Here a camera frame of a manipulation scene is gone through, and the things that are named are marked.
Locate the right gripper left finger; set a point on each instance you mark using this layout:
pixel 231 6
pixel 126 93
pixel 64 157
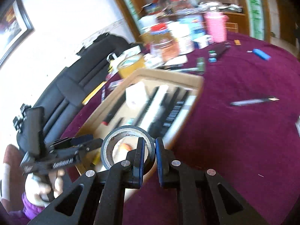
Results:
pixel 97 198

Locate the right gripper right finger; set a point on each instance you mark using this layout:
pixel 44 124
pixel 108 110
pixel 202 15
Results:
pixel 203 197

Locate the black electrical tape roll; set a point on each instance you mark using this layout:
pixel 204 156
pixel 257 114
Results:
pixel 123 139

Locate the white bottle orange cap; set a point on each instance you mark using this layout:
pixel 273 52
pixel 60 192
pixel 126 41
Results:
pixel 124 148

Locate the white USB charger block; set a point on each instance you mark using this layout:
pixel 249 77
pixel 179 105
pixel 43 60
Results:
pixel 136 96

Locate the person's left hand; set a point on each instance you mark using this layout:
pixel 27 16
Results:
pixel 35 188

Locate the black sofa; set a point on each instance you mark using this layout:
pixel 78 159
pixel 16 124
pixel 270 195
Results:
pixel 63 97

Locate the purple velvet tablecloth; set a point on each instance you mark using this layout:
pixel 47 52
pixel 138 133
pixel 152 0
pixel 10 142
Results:
pixel 254 147

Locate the black marker red cap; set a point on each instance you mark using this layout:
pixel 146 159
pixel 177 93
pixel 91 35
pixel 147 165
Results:
pixel 114 109

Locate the yellow gold box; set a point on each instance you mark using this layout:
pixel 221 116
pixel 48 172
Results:
pixel 87 99

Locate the silver black ballpoint pen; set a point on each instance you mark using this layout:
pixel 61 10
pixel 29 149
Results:
pixel 254 101

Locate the cardboard box tray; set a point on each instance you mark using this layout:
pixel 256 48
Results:
pixel 152 79

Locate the white cylinder pen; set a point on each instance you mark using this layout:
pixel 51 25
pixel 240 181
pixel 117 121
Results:
pixel 154 107

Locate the white card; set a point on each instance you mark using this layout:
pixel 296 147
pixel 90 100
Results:
pixel 297 124

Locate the yellow packing tape roll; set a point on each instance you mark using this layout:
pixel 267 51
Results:
pixel 130 64

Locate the green capped markers group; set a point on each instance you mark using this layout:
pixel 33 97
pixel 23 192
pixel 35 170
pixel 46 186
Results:
pixel 213 55

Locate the small orange item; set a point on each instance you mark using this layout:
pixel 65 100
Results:
pixel 237 42

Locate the pink knit-sleeve bottle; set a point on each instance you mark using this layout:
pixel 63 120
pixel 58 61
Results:
pixel 216 26

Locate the red-lid clear plastic jar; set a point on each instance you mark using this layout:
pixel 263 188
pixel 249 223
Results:
pixel 181 4

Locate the framed picture on wall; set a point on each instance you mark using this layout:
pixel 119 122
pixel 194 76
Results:
pixel 15 28

